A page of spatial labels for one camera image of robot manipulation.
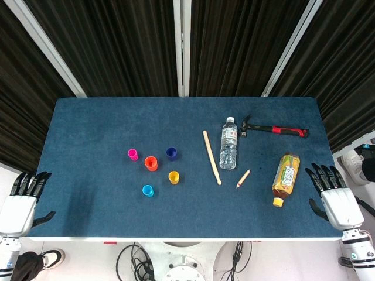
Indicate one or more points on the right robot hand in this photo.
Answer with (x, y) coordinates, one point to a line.
(342, 207)

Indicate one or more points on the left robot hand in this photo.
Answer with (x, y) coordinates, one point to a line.
(17, 213)

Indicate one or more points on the pink plastic cup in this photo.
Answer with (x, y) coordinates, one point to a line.
(133, 155)

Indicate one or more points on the light blue plastic cup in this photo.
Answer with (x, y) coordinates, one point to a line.
(147, 191)

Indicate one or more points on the yellow plastic cup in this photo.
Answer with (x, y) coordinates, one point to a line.
(174, 178)

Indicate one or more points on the dark blue plastic cup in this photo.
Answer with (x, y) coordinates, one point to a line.
(171, 154)

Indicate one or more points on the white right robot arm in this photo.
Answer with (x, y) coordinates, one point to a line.
(361, 254)

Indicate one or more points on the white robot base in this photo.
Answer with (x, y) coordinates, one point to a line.
(183, 263)

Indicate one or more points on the black trouser leg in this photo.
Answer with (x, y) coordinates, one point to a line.
(27, 267)

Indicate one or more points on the black and white sneaker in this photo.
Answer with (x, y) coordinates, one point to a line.
(52, 258)

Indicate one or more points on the black device with teal light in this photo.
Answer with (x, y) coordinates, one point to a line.
(367, 152)

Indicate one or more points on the yellow-capped tea bottle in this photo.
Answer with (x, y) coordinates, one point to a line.
(286, 175)

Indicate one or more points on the red tape strip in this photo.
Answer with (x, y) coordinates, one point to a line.
(110, 242)

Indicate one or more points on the black and red hammer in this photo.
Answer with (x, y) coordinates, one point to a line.
(281, 130)

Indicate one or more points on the short wooden pencil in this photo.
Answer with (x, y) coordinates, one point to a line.
(243, 178)

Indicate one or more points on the black pleated curtain panel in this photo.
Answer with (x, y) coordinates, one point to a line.
(20, 102)
(240, 44)
(117, 44)
(345, 73)

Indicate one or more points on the clear water bottle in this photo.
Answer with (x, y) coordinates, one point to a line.
(228, 146)

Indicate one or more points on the wooden drumstick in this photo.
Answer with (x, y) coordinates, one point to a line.
(211, 156)

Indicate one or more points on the orange plastic cup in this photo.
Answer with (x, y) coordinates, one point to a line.
(151, 164)

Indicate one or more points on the blue fabric table cover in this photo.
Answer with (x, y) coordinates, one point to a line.
(190, 210)

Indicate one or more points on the white partition post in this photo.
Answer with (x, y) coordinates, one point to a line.
(182, 47)
(49, 49)
(290, 49)

